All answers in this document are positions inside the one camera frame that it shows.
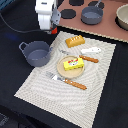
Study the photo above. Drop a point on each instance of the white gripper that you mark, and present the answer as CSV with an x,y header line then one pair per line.
x,y
48,15

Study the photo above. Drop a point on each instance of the orange toy bread loaf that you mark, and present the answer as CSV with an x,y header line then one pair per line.
x,y
75,41

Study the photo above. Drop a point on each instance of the yellow toy butter box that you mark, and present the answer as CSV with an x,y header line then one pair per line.
x,y
73,64

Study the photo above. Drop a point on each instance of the white toy spatula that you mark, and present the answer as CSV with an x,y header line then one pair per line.
x,y
93,50

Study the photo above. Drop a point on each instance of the red toy tomato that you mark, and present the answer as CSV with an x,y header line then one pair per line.
x,y
54,31

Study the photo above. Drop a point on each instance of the grey saucepan on stove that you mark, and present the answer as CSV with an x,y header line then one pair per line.
x,y
92,15

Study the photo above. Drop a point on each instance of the beige round plate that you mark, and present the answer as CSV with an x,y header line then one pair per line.
x,y
68,73

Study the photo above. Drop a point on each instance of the beige bowl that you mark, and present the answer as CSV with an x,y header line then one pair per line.
x,y
122,14

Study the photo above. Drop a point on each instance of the striped beige placemat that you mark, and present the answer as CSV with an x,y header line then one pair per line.
x,y
63,100

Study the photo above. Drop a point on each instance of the grey toy pot with handles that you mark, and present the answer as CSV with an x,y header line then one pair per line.
x,y
36,53

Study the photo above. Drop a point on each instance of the knife with wooden handle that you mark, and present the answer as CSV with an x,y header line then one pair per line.
x,y
80,56

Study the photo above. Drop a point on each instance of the fork with wooden handle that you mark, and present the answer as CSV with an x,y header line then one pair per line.
x,y
67,81

